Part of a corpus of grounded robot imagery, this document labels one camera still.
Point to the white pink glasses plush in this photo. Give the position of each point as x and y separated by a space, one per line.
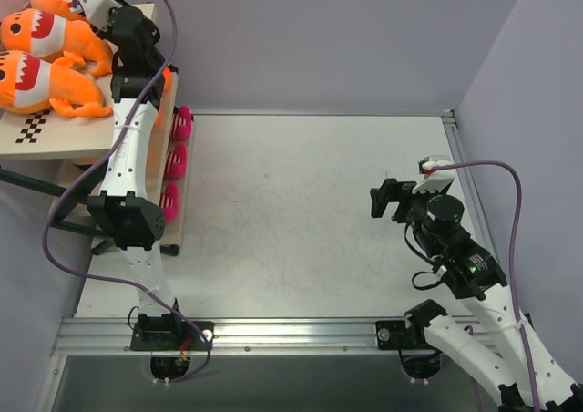
177 162
169 202

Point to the aluminium table side rail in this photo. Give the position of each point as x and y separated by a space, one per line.
473 204

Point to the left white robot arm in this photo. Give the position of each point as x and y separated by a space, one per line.
122 207

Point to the black haired doll plush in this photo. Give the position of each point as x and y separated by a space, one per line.
167 76
158 117
84 161

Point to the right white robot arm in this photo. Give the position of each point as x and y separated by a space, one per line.
520 374

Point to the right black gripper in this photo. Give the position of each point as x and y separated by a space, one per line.
393 196

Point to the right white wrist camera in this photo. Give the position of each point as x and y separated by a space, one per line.
437 175

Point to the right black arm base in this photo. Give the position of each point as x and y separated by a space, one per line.
420 362

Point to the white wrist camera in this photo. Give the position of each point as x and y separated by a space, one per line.
437 175
97 12

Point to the aluminium mounting rail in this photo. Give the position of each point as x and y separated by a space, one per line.
231 336

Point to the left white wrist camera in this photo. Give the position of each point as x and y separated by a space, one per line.
97 12

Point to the white pink plush on shelf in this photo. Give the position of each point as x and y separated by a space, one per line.
182 123

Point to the cream tiered shelf black frame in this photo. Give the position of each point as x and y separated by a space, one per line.
48 136

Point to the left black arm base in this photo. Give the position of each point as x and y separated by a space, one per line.
178 350

